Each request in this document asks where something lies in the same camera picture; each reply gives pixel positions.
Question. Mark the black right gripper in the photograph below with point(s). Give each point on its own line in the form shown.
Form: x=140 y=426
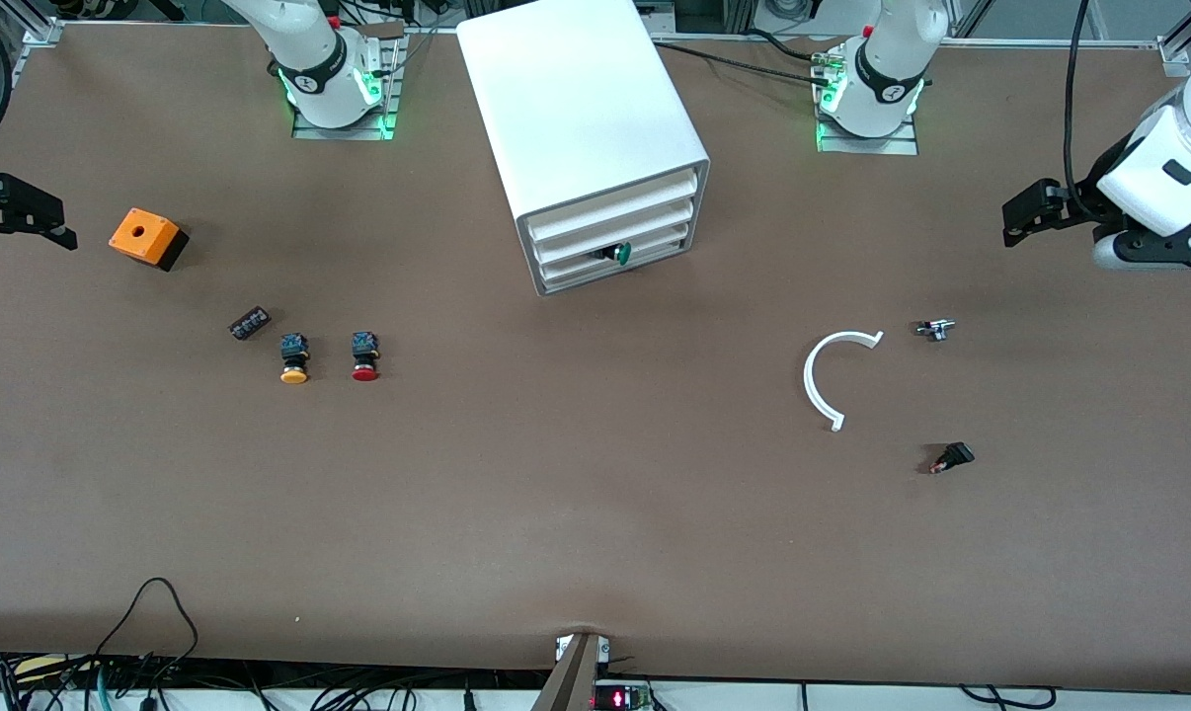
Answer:
x=3 y=207

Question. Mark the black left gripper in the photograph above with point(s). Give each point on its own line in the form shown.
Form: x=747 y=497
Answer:
x=1076 y=200

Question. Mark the red push button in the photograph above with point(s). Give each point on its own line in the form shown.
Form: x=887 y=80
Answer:
x=365 y=372

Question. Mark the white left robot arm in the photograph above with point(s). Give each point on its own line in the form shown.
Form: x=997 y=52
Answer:
x=1168 y=168

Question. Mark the orange push button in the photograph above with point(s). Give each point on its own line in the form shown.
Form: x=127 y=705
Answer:
x=294 y=373

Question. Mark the green push button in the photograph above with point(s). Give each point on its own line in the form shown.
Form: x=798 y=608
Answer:
x=623 y=254

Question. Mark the white drawer cabinet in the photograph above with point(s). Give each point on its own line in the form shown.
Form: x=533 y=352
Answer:
x=576 y=99

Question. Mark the small black terminal block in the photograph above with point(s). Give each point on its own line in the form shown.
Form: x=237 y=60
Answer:
x=250 y=323

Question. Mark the white curved plastic piece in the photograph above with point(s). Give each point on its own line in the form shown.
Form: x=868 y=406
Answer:
x=809 y=380

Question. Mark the small red display module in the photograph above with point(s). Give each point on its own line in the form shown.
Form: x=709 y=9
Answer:
x=620 y=699

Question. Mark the orange button enclosure box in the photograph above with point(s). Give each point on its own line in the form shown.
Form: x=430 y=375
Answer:
x=141 y=237

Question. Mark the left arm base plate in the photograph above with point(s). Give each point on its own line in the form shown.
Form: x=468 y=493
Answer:
x=892 y=145

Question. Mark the small silver toggle switch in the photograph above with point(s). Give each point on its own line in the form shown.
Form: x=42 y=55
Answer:
x=936 y=330

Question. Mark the aluminium frame rail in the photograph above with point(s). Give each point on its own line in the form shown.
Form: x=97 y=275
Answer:
x=1000 y=42
x=42 y=32

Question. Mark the small black rocker switch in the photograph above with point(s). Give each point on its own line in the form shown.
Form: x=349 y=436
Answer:
x=956 y=455

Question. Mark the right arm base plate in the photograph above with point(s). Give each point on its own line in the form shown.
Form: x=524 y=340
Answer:
x=344 y=132

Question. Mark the brown camera mount post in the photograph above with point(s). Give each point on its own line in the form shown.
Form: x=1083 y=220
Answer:
x=571 y=681

